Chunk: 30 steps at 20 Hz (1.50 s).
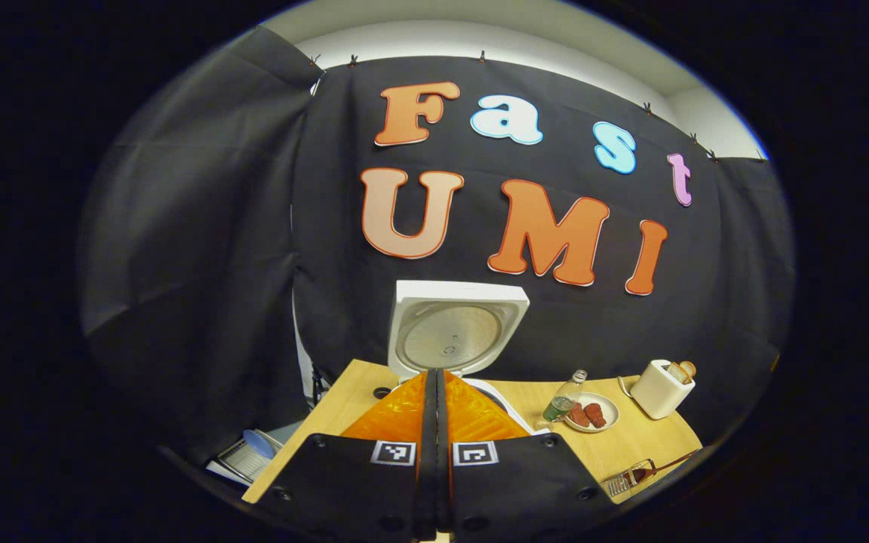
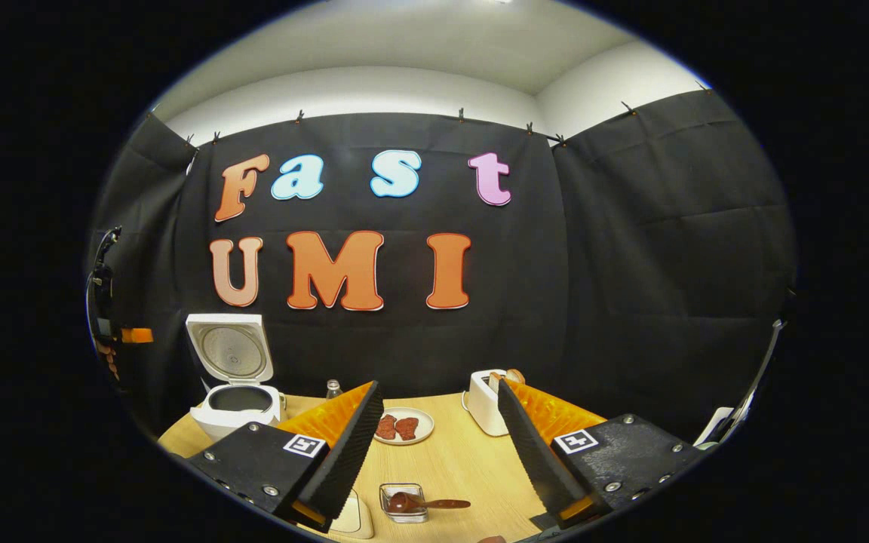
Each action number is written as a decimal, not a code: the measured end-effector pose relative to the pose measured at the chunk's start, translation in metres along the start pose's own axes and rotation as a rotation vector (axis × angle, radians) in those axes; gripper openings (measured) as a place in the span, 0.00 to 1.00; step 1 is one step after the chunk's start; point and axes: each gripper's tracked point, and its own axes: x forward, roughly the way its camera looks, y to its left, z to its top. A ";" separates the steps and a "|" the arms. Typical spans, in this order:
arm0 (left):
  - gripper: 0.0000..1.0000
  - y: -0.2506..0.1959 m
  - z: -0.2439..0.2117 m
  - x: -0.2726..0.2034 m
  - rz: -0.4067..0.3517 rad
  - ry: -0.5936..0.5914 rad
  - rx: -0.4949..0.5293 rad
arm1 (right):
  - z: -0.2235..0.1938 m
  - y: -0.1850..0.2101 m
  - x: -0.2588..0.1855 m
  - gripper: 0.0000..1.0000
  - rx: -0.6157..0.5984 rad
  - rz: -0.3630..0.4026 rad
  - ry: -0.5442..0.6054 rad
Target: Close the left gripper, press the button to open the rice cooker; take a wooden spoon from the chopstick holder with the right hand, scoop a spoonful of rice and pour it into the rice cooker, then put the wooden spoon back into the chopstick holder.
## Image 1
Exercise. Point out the black stand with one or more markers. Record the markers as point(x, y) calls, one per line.
point(318, 386)

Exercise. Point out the dark wooden spoon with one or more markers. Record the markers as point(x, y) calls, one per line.
point(668, 464)

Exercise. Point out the toasted bread slice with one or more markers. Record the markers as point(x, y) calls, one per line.
point(689, 369)
point(676, 372)

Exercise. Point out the black backdrop cloth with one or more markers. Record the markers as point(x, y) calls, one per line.
point(201, 226)

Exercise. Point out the clear glass bottle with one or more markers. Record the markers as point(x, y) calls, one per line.
point(559, 407)

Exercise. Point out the white toaster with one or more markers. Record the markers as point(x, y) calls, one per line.
point(657, 396)

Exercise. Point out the black table grommet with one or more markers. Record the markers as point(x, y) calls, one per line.
point(382, 392)

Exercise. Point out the white rice cooker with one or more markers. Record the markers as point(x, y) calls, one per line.
point(457, 335)

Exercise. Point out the red meat piece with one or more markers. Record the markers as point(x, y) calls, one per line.
point(595, 415)
point(579, 415)

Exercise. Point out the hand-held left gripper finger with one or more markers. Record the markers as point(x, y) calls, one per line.
point(429, 467)
point(443, 467)

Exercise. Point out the blue round lid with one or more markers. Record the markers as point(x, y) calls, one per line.
point(259, 443)

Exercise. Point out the white round plate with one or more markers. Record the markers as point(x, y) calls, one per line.
point(609, 411)

